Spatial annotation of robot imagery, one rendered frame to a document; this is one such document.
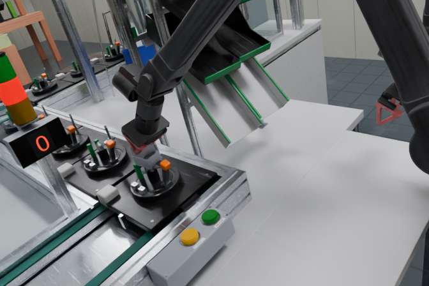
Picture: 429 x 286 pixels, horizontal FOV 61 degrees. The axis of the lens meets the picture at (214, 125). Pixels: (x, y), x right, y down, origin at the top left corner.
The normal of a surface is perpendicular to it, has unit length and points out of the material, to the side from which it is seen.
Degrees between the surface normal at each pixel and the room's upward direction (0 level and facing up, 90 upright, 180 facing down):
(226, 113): 45
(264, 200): 0
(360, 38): 90
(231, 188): 90
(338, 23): 90
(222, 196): 90
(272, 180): 0
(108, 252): 0
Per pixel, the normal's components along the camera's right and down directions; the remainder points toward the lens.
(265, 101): 0.28, -0.43
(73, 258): -0.22, -0.86
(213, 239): 0.73, 0.18
